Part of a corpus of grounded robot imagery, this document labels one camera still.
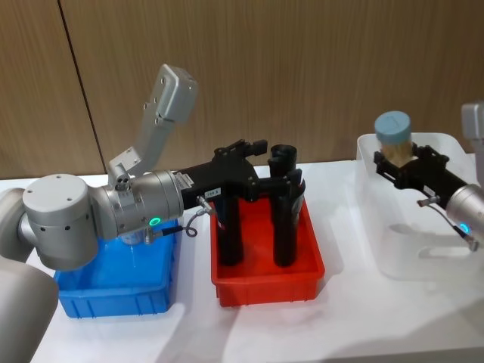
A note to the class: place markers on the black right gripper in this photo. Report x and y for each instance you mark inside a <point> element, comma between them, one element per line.
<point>427,175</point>

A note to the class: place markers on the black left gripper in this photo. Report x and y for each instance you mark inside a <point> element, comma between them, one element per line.
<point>227,170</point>

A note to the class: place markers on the clear jar with blue lid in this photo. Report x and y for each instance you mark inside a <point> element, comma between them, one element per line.
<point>393,126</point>

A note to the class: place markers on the tall black plastic bottle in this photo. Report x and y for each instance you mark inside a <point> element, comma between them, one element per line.
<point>231,234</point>
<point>285,230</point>

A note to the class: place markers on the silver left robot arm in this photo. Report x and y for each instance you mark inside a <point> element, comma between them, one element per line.
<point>60,215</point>

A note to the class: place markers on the translucent white plastic bin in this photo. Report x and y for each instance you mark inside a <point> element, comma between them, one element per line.
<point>408,234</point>

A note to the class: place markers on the red plastic bin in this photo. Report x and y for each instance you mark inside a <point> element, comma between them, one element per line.
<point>264,281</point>

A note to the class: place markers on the white table cloth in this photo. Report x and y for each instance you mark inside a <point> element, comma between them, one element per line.
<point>302,332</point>

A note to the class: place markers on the blue plastic bin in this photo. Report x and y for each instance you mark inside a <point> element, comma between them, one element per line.
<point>113,287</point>

